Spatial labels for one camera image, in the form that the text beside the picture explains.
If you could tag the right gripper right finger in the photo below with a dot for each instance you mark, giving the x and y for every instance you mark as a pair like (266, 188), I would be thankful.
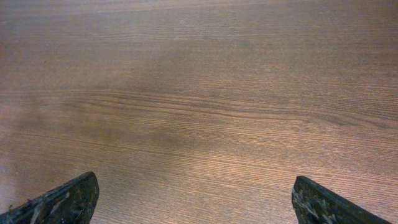
(315, 204)

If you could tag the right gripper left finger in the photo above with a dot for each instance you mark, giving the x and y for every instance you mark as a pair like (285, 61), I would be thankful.
(71, 203)

